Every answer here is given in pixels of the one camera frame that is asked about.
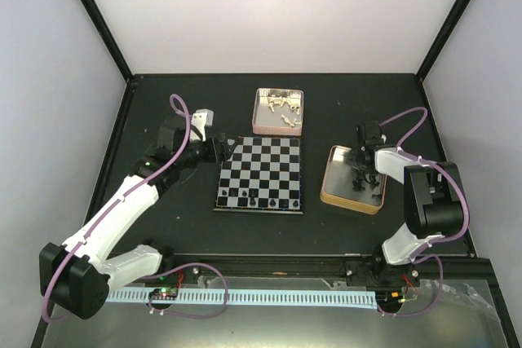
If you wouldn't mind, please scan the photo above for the right black frame post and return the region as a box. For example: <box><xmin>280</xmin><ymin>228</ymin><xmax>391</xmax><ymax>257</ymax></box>
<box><xmin>416</xmin><ymin>0</ymin><xmax>471</xmax><ymax>82</ymax></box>

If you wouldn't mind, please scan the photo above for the pile of white chess pieces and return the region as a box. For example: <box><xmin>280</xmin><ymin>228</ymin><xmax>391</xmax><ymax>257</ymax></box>
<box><xmin>268</xmin><ymin>96</ymin><xmax>303</xmax><ymax>128</ymax></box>

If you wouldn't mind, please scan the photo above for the left black frame post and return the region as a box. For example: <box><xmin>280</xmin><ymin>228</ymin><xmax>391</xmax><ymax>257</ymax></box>
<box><xmin>80</xmin><ymin>0</ymin><xmax>133</xmax><ymax>82</ymax></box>

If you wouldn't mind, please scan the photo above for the black frame post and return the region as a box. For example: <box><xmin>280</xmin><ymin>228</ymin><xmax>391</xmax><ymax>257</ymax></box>
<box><xmin>80</xmin><ymin>0</ymin><xmax>133</xmax><ymax>82</ymax></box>
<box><xmin>416</xmin><ymin>0</ymin><xmax>471</xmax><ymax>82</ymax></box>

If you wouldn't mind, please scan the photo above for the small green circuit board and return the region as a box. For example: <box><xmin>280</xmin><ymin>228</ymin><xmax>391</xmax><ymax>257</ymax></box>
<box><xmin>148</xmin><ymin>288</ymin><xmax>179</xmax><ymax>300</ymax></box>

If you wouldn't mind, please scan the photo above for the black chess king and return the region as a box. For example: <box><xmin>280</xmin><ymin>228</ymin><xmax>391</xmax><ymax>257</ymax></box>
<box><xmin>249</xmin><ymin>190</ymin><xmax>258</xmax><ymax>206</ymax></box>

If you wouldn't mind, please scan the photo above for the light blue slotted cable duct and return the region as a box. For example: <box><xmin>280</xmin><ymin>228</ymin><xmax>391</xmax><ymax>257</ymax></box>
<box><xmin>107</xmin><ymin>287</ymin><xmax>378</xmax><ymax>310</ymax></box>

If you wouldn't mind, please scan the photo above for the pink tin tray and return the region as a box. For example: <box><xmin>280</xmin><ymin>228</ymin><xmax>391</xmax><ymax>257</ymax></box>
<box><xmin>251</xmin><ymin>88</ymin><xmax>304</xmax><ymax>137</ymax></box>

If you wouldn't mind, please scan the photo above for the black and grey chessboard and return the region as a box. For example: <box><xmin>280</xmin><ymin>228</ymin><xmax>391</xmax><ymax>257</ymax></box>
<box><xmin>215</xmin><ymin>136</ymin><xmax>303</xmax><ymax>214</ymax></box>

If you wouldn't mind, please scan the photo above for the yellow tin tray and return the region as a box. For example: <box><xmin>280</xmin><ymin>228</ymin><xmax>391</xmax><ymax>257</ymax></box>
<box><xmin>320</xmin><ymin>145</ymin><xmax>387</xmax><ymax>215</ymax></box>

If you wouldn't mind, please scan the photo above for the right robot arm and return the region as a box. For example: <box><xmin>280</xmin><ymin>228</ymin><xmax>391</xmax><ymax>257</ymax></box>
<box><xmin>346</xmin><ymin>121</ymin><xmax>470</xmax><ymax>285</ymax></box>

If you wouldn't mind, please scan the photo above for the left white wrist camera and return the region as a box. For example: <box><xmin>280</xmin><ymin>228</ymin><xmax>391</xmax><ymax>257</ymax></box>
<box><xmin>190</xmin><ymin>108</ymin><xmax>214</xmax><ymax>142</ymax></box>

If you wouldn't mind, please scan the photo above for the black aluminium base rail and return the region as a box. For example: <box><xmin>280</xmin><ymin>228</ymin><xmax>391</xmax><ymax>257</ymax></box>
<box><xmin>60</xmin><ymin>252</ymin><xmax>490</xmax><ymax>284</ymax></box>

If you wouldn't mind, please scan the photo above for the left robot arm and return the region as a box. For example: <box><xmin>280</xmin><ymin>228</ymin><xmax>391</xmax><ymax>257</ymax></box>
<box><xmin>39</xmin><ymin>109</ymin><xmax>237</xmax><ymax>322</ymax></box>

